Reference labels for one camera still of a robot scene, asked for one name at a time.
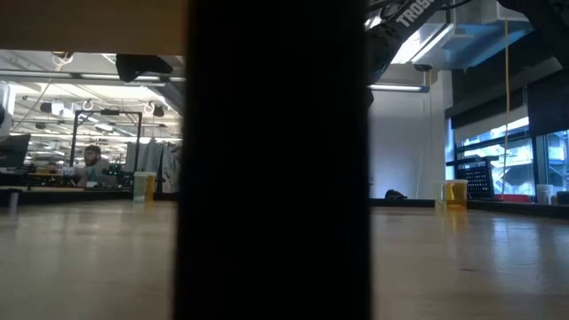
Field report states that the person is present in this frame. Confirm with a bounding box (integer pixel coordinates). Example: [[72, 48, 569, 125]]
[[73, 144, 119, 188]]

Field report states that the black shelf divider panel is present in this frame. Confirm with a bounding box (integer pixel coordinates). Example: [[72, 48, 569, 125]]
[[172, 0, 373, 320]]

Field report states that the red flat box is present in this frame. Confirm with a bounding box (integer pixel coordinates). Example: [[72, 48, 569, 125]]
[[495, 194, 534, 204]]

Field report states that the long ceiling light strip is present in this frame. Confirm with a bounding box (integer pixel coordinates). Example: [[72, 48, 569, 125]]
[[0, 69, 186, 85]]

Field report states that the fluorescent light tube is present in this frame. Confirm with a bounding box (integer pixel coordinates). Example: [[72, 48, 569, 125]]
[[368, 83, 430, 93]]

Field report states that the white cup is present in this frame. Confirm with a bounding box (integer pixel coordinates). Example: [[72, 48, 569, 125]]
[[535, 183, 556, 205]]

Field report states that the wooden shelf board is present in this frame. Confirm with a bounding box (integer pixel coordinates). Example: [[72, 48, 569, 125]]
[[0, 0, 188, 57]]

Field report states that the black computer monitor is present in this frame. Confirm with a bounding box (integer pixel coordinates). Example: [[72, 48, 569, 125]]
[[0, 132, 31, 169]]

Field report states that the small green medicine bottle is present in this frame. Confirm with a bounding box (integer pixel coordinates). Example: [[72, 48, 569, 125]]
[[132, 171, 150, 204]]

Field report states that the yellow hanging cord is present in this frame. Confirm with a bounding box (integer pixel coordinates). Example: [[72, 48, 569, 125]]
[[502, 20, 511, 199]]

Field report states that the grey hanging cover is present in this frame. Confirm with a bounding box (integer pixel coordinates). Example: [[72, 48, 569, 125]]
[[125, 140, 181, 195]]

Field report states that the small grey metal post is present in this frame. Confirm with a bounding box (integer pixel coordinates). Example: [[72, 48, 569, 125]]
[[7, 190, 20, 219]]

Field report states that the black perforated crate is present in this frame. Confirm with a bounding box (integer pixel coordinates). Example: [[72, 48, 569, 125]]
[[446, 156, 499, 201]]

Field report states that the black background gantry frame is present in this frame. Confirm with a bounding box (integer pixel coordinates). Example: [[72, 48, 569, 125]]
[[69, 109, 143, 179]]

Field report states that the black aluminium table frame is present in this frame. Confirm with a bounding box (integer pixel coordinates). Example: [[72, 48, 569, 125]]
[[0, 187, 569, 220]]

